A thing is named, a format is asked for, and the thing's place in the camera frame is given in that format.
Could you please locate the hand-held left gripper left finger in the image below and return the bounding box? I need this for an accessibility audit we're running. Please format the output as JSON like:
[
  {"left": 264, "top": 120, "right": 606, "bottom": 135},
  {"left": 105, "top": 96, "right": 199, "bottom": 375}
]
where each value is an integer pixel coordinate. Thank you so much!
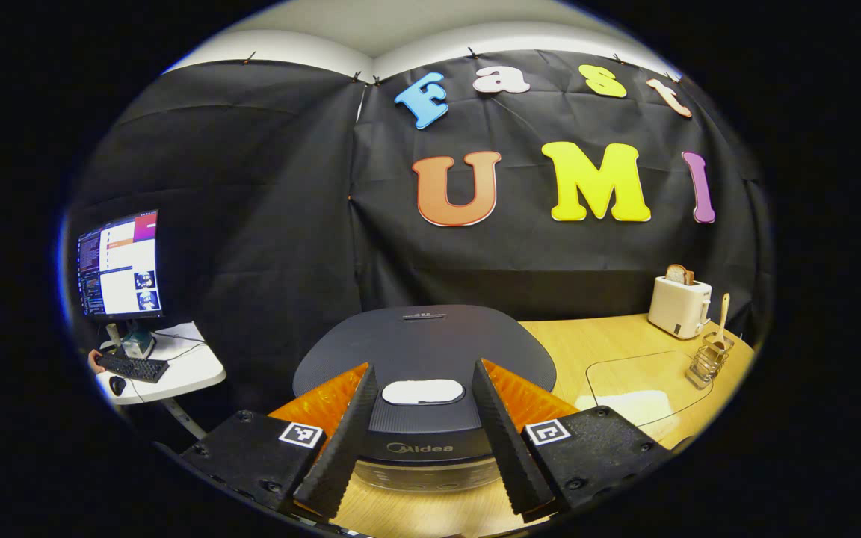
[{"left": 180, "top": 362, "right": 379, "bottom": 520}]

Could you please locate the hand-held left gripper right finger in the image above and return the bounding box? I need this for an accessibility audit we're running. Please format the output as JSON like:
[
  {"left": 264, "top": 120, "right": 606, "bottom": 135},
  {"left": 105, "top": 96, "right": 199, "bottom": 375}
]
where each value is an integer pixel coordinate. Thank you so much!
[{"left": 472, "top": 359, "right": 674, "bottom": 522}]

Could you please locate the black silver rice cooker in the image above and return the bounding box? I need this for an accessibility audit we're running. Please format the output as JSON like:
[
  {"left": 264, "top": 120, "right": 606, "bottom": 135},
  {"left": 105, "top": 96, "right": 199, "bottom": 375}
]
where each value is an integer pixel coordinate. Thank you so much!
[{"left": 292, "top": 304, "right": 557, "bottom": 494}]

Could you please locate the white rice pile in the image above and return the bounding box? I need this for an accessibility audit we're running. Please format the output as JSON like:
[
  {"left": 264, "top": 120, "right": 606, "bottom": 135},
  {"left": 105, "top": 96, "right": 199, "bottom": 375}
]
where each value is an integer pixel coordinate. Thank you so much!
[{"left": 576, "top": 389, "right": 674, "bottom": 429}]

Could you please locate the metal wire chopstick holder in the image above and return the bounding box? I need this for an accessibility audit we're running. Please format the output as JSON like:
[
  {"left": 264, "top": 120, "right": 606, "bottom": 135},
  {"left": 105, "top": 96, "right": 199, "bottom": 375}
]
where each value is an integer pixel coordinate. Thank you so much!
[{"left": 685, "top": 333, "right": 735, "bottom": 390}]

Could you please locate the wooden spoon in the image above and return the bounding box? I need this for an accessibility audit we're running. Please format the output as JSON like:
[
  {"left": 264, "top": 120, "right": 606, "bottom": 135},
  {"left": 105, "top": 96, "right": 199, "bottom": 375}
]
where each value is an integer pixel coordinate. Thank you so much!
[{"left": 709, "top": 293, "right": 732, "bottom": 353}]

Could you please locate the clear glass dish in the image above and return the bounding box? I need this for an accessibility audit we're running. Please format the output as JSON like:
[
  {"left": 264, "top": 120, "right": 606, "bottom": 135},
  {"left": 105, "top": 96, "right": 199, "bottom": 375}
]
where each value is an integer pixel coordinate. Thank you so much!
[{"left": 585, "top": 350, "right": 715, "bottom": 430}]

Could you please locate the white side table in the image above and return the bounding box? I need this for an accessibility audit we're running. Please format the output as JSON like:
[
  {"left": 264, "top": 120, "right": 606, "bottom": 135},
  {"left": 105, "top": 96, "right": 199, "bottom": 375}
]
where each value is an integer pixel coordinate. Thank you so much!
[{"left": 94, "top": 321, "right": 227, "bottom": 440}]

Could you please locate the white toaster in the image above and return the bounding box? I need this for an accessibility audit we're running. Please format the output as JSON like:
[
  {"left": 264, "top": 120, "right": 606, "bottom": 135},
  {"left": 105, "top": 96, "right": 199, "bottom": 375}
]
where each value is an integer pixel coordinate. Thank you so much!
[{"left": 648, "top": 275, "right": 713, "bottom": 341}]

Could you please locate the black keyboard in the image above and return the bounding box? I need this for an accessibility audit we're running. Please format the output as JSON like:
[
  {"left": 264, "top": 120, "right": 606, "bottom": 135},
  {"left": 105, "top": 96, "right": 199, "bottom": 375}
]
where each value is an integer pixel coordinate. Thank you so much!
[{"left": 96, "top": 353, "right": 170, "bottom": 384}]

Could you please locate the small teal box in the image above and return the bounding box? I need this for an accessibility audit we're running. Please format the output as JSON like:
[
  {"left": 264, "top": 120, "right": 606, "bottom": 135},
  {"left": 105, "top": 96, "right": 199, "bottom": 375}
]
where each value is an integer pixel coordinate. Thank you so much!
[{"left": 123, "top": 329, "right": 156, "bottom": 359}]

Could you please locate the black backdrop cloth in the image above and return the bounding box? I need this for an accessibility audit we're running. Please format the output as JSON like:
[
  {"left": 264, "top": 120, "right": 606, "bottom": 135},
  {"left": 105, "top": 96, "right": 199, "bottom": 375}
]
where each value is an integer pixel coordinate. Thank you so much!
[{"left": 64, "top": 49, "right": 775, "bottom": 419}]

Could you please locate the computer monitor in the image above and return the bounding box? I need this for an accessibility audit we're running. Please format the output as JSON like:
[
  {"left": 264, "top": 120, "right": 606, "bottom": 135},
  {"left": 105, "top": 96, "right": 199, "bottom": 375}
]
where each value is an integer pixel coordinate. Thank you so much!
[{"left": 75, "top": 209, "right": 164, "bottom": 321}]

